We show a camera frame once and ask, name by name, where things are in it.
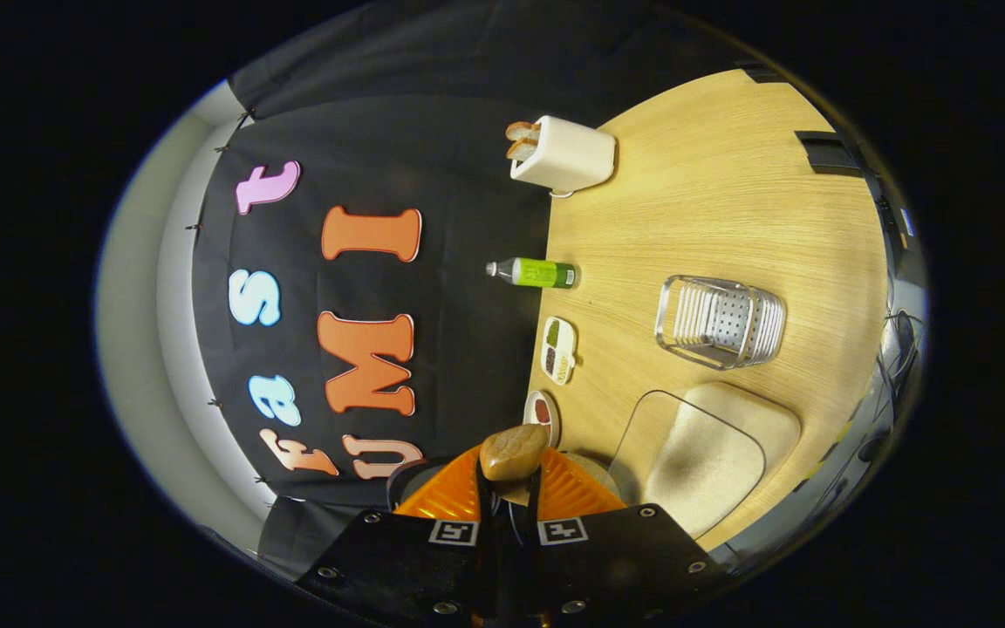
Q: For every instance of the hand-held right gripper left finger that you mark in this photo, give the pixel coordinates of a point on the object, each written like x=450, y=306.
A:
x=406, y=567

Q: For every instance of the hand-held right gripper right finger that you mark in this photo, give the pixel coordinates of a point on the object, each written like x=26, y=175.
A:
x=625, y=558

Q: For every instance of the green label plastic bottle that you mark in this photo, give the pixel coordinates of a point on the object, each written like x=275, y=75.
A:
x=537, y=273

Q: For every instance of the white divided bean dish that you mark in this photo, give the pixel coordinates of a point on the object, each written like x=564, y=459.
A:
x=559, y=349

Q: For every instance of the white rice grains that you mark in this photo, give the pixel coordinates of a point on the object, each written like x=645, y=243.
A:
x=703, y=458

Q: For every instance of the white toaster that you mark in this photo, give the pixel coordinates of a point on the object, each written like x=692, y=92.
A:
x=568, y=157

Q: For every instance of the wooden spoon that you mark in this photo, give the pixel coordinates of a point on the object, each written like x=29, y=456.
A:
x=513, y=452

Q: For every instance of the white round plate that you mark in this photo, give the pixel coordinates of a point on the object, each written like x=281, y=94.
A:
x=541, y=414

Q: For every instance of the toasted bread slice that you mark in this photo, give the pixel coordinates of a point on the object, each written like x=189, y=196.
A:
x=523, y=150
x=523, y=131

